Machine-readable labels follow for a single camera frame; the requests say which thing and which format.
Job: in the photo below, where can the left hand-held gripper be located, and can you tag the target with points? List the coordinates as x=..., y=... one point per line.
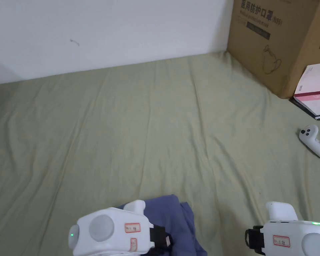
x=109, y=232

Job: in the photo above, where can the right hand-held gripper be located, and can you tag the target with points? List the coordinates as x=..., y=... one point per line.
x=290, y=237

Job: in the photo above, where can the flat black box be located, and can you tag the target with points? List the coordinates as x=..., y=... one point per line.
x=306, y=108

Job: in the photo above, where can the white and pink box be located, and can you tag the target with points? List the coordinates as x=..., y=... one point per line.
x=316, y=89

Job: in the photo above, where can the white hand controller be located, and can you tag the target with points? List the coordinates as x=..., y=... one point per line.
x=312, y=142

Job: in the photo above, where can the dark blue shirt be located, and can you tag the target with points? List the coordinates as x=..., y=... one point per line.
x=180, y=224

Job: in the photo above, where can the bed with pale green sheet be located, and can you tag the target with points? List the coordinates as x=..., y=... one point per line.
x=138, y=128

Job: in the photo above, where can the large brown cardboard carton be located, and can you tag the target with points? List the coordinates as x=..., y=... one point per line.
x=280, y=40

